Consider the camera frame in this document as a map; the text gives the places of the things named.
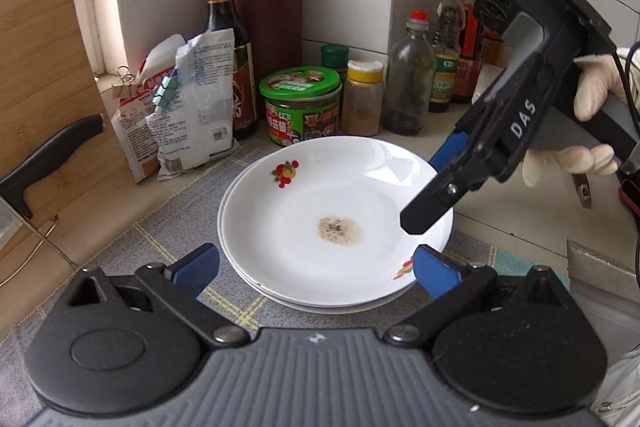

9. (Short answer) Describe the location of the metal wire rack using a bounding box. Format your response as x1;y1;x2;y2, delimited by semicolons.
0;194;79;289

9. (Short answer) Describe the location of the person's white jacket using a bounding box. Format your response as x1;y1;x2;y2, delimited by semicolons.
590;347;640;427

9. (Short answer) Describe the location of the grey and teal plaid cloth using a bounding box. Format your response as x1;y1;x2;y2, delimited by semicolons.
0;141;571;358

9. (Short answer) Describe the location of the bamboo cutting board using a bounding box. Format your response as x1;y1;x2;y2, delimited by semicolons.
0;0;126;258

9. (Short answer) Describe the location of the red and white bag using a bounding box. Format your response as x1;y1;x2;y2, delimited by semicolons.
110;52;181;184

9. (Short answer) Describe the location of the red-label sauce bottle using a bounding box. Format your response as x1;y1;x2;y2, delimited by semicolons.
452;0;483;104

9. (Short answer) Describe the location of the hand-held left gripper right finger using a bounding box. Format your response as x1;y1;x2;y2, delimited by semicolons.
382;244;578;349

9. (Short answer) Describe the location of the white plate with brown stain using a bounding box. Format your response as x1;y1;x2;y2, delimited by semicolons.
223;138;454;305

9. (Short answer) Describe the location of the gold binder clip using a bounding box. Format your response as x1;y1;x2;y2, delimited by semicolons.
112;66;138;98

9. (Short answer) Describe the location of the person's right hand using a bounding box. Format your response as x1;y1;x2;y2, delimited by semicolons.
521;49;632;188

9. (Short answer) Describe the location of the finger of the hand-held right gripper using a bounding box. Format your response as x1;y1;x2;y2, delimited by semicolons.
400;151;495;236
429;129;472;176

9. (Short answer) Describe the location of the dark red knife block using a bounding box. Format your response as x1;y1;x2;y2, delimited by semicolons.
230;0;303;132

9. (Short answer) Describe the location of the white plate with fruit print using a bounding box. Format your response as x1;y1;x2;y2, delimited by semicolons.
218;167;447;311
240;257;401;314

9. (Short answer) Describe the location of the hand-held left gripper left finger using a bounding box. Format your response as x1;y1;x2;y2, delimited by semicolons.
67;243;251;350

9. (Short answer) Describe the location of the spice jar with yellow lid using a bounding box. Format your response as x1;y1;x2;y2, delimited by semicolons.
341;59;385;138

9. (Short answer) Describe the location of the dark soy sauce bottle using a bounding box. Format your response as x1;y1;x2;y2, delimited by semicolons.
202;0;258;140

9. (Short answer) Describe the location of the small green-lid jar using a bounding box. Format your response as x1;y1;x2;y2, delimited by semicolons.
321;44;349;80

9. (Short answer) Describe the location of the black cable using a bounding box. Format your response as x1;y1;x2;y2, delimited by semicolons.
612;41;640;293

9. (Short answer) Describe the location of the green-label sauce bottle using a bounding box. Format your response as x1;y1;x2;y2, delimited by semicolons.
429;0;463;112

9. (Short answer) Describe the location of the glass bottle with red cap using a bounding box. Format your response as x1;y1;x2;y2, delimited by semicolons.
382;10;437;136

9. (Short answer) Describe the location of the green round can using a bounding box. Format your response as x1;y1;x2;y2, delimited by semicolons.
259;67;343;148

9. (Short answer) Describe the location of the white bag with blue print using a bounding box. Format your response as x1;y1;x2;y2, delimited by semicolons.
145;29;238;180

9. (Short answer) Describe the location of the black-handled kitchen knife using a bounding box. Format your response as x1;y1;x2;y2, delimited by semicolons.
0;114;106;248

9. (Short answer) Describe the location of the teal binder clip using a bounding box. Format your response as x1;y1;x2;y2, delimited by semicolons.
154;77;178;108

